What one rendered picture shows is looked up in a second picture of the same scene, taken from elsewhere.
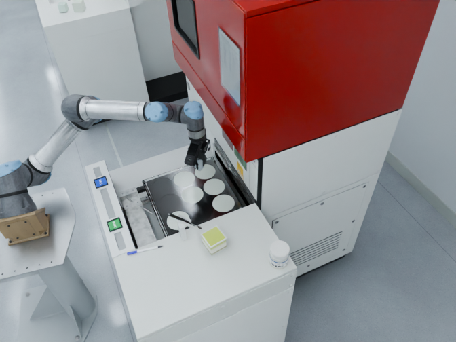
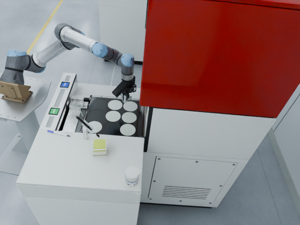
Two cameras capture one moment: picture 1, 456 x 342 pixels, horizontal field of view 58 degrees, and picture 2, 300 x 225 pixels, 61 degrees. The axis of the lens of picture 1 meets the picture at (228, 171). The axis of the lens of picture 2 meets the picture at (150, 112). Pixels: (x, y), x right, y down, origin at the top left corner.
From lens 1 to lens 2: 50 cm
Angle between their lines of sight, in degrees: 13
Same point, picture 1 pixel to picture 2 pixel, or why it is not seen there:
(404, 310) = not seen: outside the picture
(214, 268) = (89, 164)
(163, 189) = (98, 105)
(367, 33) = (253, 44)
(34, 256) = (9, 110)
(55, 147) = (48, 53)
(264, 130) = (156, 87)
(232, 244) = (111, 156)
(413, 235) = (268, 219)
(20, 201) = (14, 75)
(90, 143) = (101, 70)
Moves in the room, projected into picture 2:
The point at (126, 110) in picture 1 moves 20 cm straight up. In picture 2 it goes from (84, 42) to (80, 7)
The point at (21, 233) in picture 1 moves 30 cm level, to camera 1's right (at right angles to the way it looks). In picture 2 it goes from (9, 93) to (43, 109)
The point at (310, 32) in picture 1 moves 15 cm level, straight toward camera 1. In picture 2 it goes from (203, 24) to (182, 38)
